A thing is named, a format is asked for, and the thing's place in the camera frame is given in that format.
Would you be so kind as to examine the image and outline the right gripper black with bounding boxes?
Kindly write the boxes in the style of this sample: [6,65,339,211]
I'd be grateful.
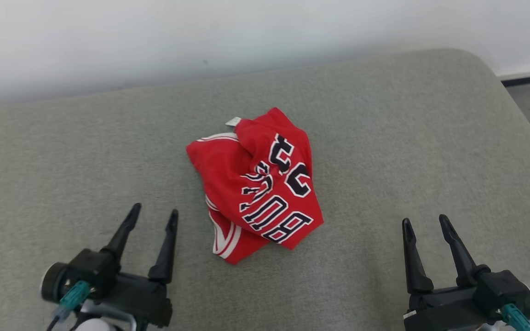
[402,214,505,331]

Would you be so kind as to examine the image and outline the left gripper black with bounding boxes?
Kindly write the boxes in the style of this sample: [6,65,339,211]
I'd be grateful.
[79,203,179,330]

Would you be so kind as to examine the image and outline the red jersey with black lettering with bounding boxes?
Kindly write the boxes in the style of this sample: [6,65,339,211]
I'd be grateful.
[186,107,324,265]

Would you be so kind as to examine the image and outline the left black cable teal plug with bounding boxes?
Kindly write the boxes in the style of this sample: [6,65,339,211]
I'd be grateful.
[46,280,92,331]

